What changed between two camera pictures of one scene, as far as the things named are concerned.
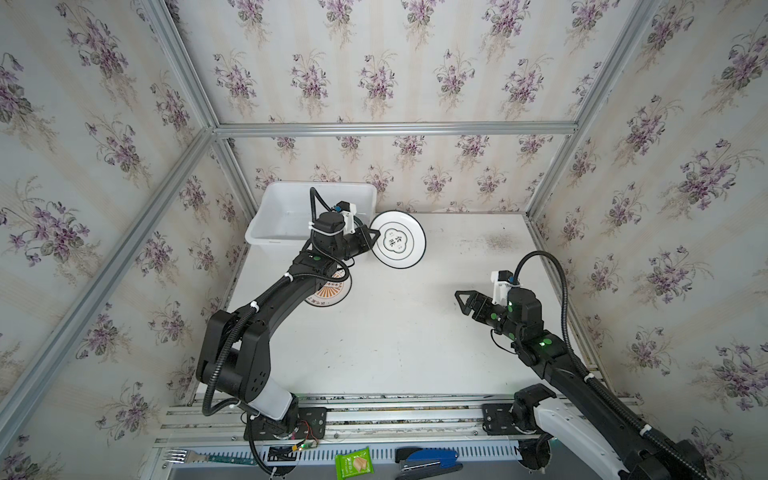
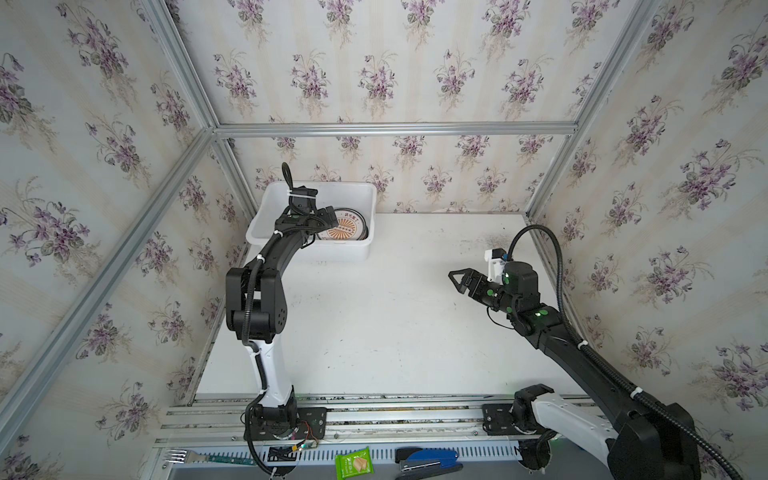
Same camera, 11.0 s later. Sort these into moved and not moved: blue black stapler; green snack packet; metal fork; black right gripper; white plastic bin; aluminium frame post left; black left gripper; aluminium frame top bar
Moved: black left gripper; black right gripper
Not moved: aluminium frame top bar; aluminium frame post left; white plastic bin; metal fork; green snack packet; blue black stapler
